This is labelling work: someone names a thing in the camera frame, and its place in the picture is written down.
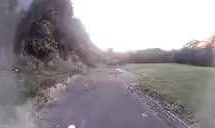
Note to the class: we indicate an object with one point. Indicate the sunlit trees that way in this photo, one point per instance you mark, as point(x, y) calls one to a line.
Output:
point(203, 42)

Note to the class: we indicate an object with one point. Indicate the distant hedge line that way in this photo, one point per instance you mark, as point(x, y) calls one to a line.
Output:
point(161, 56)

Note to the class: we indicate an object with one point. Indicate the grey asphalt path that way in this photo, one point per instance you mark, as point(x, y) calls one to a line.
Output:
point(101, 100)

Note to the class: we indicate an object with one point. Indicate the green grass field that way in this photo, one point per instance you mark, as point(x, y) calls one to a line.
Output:
point(181, 83)

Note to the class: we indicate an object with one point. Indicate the overgrown weedy verge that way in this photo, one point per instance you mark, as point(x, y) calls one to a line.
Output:
point(38, 78)

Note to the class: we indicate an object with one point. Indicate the wood of dark trees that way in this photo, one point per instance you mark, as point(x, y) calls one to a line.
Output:
point(51, 33)

